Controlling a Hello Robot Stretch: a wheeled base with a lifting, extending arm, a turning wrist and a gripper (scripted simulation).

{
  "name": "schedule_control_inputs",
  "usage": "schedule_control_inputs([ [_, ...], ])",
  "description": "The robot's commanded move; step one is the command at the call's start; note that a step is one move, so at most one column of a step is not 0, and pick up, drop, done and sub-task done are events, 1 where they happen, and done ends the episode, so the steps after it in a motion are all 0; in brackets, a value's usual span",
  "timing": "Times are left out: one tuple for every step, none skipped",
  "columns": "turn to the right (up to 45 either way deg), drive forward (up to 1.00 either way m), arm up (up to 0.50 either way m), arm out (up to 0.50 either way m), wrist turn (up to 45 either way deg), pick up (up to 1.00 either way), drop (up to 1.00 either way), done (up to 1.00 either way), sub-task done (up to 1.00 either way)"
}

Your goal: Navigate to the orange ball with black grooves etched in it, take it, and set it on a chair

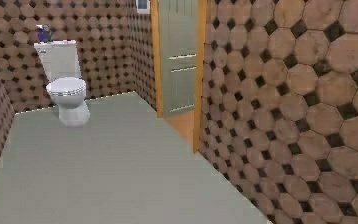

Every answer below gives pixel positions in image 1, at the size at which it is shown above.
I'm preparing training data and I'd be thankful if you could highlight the grey green room door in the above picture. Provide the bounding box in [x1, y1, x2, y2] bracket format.
[157, 0, 199, 118]

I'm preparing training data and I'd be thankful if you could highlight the white toilet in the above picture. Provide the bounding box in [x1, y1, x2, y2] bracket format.
[33, 39, 91, 128]

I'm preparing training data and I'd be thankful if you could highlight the blue spray bottle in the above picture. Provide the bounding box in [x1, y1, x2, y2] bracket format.
[36, 23, 53, 43]

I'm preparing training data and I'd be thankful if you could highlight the white framed wall picture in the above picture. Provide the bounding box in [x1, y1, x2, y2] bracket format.
[135, 0, 151, 15]

